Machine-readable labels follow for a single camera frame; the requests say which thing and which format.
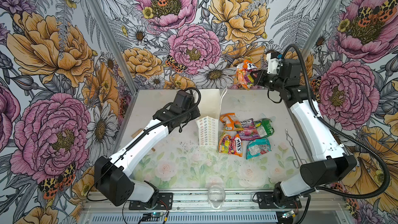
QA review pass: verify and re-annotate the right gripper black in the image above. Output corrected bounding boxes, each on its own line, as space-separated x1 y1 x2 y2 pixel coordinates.
249 68 287 92

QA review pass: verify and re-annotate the white printed paper bag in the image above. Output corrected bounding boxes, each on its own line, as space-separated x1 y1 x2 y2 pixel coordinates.
196 88 228 148

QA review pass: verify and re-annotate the Fox's candy packet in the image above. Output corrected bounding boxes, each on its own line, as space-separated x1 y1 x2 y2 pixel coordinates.
236 60 257 90
218 132 243 157

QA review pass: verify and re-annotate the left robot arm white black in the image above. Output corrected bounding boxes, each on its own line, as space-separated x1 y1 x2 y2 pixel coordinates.
94 87 201 207

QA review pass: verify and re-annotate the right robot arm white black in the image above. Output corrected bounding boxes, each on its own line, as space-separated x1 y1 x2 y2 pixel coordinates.
251 52 356 206

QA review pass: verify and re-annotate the green snack packet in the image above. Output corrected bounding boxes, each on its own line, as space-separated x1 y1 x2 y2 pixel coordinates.
255 118 275 138

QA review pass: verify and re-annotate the orange snack packet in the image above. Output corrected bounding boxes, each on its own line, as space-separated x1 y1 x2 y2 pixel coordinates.
220 113 243 131

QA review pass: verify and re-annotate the pink purple snack packet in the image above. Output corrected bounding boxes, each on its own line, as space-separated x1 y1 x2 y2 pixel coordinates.
237 118 261 141

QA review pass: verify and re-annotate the teal snack packet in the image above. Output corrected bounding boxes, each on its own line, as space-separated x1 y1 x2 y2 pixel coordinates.
246 138 272 160

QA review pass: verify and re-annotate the clear glass bowl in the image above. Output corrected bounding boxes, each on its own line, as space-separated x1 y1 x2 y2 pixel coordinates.
208 185 226 209

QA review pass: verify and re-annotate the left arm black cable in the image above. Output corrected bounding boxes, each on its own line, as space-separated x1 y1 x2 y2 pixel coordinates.
86 86 202 202

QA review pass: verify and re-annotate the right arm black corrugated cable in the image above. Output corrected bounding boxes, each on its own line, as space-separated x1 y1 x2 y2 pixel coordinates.
281 44 391 200

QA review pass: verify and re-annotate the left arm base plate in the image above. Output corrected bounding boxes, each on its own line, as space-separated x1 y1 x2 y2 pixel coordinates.
129 192 174 211

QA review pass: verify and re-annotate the aluminium front rail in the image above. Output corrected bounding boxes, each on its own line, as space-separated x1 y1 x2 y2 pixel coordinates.
78 189 354 224

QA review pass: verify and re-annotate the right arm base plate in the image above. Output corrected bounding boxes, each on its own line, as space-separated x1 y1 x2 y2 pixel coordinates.
253 192 302 209

